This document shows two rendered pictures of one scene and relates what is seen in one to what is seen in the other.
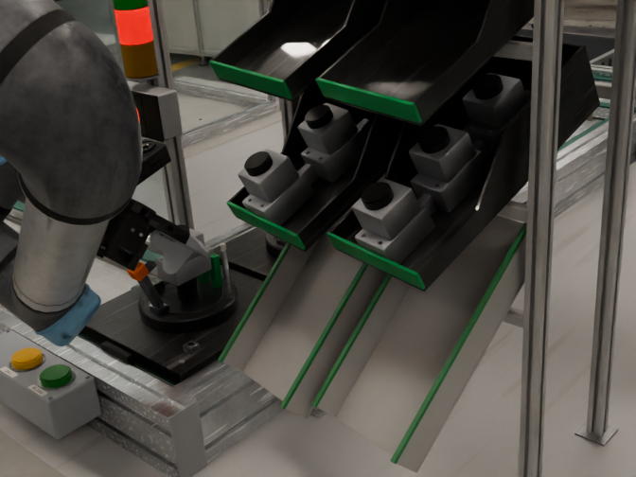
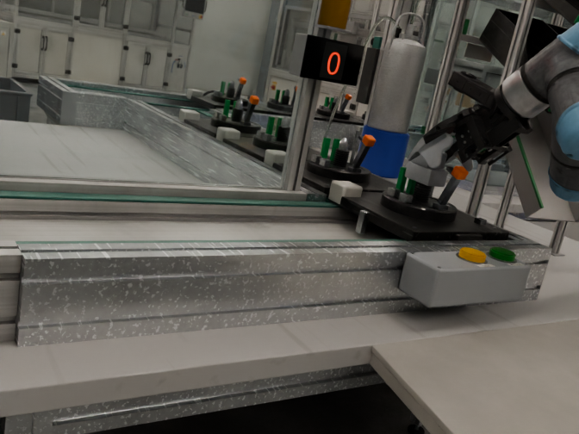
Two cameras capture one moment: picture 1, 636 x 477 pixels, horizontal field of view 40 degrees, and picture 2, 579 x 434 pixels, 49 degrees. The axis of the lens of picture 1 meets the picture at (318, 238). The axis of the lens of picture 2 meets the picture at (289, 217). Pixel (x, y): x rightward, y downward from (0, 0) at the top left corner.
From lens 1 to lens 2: 181 cm
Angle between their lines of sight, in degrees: 74
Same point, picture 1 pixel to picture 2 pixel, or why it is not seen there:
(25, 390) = (509, 269)
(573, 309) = not seen: hidden behind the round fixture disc
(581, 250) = not seen: hidden behind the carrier
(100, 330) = (439, 231)
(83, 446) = (490, 313)
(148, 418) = (533, 259)
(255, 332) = (526, 190)
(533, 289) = not seen: outside the picture
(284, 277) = (516, 157)
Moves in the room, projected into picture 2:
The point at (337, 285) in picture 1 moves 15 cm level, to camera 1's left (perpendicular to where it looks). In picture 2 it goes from (532, 155) to (541, 164)
